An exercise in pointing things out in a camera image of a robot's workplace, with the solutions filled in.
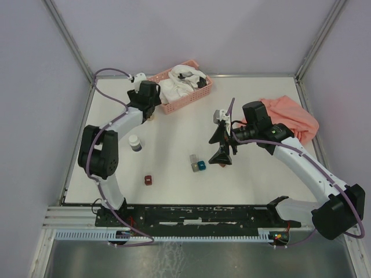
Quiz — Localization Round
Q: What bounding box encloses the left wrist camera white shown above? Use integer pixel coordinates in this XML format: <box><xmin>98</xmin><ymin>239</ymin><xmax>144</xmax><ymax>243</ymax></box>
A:
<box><xmin>128</xmin><ymin>72</ymin><xmax>147</xmax><ymax>90</ymax></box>

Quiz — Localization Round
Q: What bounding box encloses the grey pill box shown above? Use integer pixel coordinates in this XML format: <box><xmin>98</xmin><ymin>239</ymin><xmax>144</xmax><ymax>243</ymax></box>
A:
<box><xmin>190</xmin><ymin>154</ymin><xmax>199</xmax><ymax>172</ymax></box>

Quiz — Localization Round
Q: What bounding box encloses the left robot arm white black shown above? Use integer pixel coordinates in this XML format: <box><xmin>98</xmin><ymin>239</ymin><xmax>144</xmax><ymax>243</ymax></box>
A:
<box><xmin>78</xmin><ymin>81</ymin><xmax>161</xmax><ymax>226</ymax></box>

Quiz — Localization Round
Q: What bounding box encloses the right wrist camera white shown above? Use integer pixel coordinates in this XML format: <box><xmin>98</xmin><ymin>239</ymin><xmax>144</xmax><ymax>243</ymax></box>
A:
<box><xmin>213</xmin><ymin>109</ymin><xmax>231</xmax><ymax>134</ymax></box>

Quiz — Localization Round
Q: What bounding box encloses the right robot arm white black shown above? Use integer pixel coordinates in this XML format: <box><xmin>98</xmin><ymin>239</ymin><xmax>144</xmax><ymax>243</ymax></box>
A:
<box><xmin>209</xmin><ymin>101</ymin><xmax>365</xmax><ymax>240</ymax></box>

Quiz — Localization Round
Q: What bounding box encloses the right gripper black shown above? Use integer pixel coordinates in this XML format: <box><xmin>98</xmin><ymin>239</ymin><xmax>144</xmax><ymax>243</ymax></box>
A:
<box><xmin>209</xmin><ymin>123</ymin><xmax>257</xmax><ymax>165</ymax></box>

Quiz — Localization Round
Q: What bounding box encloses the pink shirt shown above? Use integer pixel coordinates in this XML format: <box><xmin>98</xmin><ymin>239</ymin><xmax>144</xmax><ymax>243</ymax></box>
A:
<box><xmin>242</xmin><ymin>96</ymin><xmax>319</xmax><ymax>145</ymax></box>

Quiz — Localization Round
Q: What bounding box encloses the pink plastic basket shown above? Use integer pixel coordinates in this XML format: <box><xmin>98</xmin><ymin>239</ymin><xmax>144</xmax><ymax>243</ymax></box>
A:
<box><xmin>149</xmin><ymin>60</ymin><xmax>213</xmax><ymax>114</ymax></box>

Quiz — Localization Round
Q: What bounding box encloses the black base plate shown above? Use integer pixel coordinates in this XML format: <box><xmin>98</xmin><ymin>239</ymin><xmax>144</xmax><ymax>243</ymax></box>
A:
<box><xmin>95</xmin><ymin>204</ymin><xmax>302</xmax><ymax>237</ymax></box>

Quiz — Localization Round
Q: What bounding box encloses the red pill box left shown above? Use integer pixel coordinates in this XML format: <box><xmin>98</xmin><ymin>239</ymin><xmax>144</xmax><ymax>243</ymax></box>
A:
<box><xmin>144</xmin><ymin>175</ymin><xmax>152</xmax><ymax>186</ymax></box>

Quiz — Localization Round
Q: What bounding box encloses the white bottle cap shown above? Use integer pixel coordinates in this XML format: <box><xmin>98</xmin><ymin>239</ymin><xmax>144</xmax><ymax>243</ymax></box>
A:
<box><xmin>128</xmin><ymin>134</ymin><xmax>143</xmax><ymax>152</ymax></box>

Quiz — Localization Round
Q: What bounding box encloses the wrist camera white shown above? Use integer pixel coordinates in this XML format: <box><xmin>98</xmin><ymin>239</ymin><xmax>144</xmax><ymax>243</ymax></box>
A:
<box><xmin>128</xmin><ymin>72</ymin><xmax>147</xmax><ymax>90</ymax></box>
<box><xmin>213</xmin><ymin>109</ymin><xmax>231</xmax><ymax>134</ymax></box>

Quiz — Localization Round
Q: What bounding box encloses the white cable duct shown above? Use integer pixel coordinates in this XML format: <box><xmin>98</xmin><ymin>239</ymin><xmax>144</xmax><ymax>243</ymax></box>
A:
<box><xmin>54</xmin><ymin>229</ymin><xmax>273</xmax><ymax>243</ymax></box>

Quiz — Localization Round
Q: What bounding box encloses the teal pill box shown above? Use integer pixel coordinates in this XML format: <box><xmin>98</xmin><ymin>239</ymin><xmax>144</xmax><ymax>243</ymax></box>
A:
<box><xmin>197</xmin><ymin>160</ymin><xmax>206</xmax><ymax>171</ymax></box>

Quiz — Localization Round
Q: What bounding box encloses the white cloth in basket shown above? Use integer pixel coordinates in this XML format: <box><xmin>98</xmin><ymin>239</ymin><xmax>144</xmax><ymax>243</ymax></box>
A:
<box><xmin>158</xmin><ymin>65</ymin><xmax>210</xmax><ymax>105</ymax></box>

